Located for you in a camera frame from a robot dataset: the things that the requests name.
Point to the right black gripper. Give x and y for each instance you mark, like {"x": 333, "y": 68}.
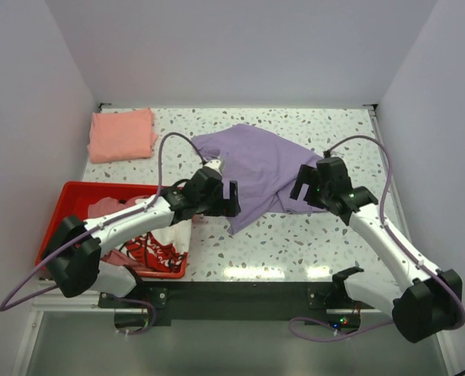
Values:
{"x": 306, "y": 175}

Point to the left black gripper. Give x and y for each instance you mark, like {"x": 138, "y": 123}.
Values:
{"x": 224, "y": 207}

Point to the purple t shirt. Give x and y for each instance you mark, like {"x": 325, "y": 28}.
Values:
{"x": 265, "y": 167}

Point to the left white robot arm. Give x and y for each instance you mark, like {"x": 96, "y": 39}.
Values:
{"x": 73, "y": 255}

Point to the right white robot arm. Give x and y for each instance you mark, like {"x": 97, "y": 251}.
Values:
{"x": 423, "y": 299}

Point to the white and red t shirt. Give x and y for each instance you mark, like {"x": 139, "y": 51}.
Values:
{"x": 159, "y": 251}

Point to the dusty pink t shirt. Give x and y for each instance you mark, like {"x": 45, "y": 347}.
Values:
{"x": 104, "y": 205}

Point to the folded salmon pink t shirt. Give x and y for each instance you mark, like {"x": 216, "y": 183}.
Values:
{"x": 121, "y": 136}

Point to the red plastic tray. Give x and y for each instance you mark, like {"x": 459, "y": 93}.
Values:
{"x": 75, "y": 199}

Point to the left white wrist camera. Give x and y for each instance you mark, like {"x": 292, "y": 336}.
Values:
{"x": 216, "y": 165}

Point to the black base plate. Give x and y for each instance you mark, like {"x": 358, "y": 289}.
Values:
{"x": 249, "y": 301}

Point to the aluminium frame rail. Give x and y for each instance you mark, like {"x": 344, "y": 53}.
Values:
{"x": 54, "y": 301}

